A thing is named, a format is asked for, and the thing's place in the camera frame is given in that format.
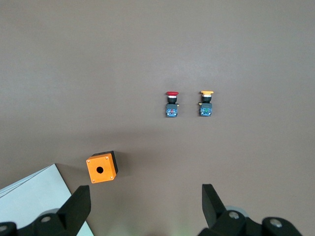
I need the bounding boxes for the white drawer cabinet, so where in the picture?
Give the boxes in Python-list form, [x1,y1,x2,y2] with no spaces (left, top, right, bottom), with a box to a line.
[0,163,94,236]

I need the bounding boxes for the yellow mushroom push button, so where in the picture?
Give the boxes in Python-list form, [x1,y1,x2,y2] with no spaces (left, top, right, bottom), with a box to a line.
[197,90,215,118]

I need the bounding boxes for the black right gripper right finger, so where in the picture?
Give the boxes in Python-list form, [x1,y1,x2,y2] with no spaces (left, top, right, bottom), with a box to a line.
[196,183,305,236]

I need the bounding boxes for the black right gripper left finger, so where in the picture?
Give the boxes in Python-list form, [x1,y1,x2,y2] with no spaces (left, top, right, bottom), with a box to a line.
[0,185,92,236]

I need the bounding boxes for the red mushroom push button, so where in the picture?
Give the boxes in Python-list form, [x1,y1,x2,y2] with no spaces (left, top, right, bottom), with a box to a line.
[165,91,180,118]

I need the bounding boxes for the orange button enclosure box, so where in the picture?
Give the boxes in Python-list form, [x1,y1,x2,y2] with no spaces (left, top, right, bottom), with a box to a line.
[86,150,119,184]

